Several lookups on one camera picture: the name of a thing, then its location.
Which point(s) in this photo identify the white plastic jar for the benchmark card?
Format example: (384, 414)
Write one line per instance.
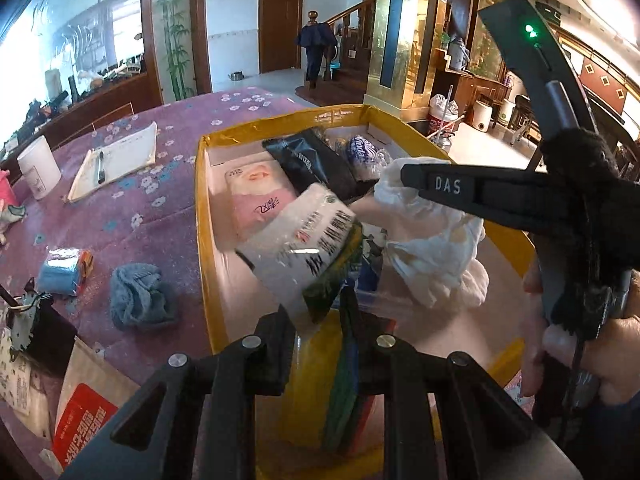
(39, 170)

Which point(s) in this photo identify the bamboo painted panel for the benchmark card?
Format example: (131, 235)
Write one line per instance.
(172, 50)

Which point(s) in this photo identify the wooden sideboard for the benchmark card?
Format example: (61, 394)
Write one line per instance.
(115, 97)

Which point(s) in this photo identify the green and white bag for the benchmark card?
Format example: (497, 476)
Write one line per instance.
(295, 250)

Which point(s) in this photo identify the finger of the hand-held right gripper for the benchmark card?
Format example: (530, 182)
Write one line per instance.
(440, 180)

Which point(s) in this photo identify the beige packet with red label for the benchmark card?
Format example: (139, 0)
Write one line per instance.
(85, 410)

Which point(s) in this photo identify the multicolour cloth pack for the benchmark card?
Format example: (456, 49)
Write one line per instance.
(315, 385)

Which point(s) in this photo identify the blue cloth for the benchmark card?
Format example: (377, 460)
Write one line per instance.
(142, 295)

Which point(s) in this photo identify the wooden door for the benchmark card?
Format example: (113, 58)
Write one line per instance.
(280, 30)

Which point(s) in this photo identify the person's right forearm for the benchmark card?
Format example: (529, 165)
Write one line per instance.
(615, 435)

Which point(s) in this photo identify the person's right hand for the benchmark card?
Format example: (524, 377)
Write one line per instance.
(625, 355)

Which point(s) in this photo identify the blue printed plastic pack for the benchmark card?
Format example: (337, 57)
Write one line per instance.
(365, 152)

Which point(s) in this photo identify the framed landscape painting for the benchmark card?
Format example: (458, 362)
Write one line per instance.
(492, 35)

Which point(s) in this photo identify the wooden stair railing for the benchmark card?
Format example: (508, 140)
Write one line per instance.
(350, 10)

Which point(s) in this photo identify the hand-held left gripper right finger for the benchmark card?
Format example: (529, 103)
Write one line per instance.
(365, 360)

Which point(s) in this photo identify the black packet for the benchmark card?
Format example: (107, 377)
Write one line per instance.
(310, 160)

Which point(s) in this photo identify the white work glove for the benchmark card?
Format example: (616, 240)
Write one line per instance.
(11, 217)

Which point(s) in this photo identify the pink packet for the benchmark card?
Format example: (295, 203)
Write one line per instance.
(260, 200)

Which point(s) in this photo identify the white cloth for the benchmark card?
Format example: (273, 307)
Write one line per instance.
(430, 260)

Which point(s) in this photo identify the white printed plastic packet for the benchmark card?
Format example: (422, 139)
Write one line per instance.
(20, 390)

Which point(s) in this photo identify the yellow box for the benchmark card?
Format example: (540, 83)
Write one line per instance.
(450, 345)

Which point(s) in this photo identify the pink knitted bottle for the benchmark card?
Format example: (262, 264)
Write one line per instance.
(5, 187)

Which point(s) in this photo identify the red wrapped blue towel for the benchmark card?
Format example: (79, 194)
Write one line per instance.
(60, 272)

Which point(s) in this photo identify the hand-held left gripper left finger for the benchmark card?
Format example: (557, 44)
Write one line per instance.
(275, 355)

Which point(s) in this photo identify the gold and black pillar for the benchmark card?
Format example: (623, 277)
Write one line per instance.
(420, 35)

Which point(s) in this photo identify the white cylindrical bin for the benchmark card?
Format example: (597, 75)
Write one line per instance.
(507, 110)
(482, 117)

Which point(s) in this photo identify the black pen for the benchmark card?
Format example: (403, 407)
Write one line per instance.
(101, 167)

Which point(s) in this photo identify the dark jacket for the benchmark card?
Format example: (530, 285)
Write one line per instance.
(317, 37)

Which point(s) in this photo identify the white thermos flask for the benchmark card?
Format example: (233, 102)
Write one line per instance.
(457, 55)

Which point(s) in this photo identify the white notepad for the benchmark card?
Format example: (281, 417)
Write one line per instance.
(125, 155)

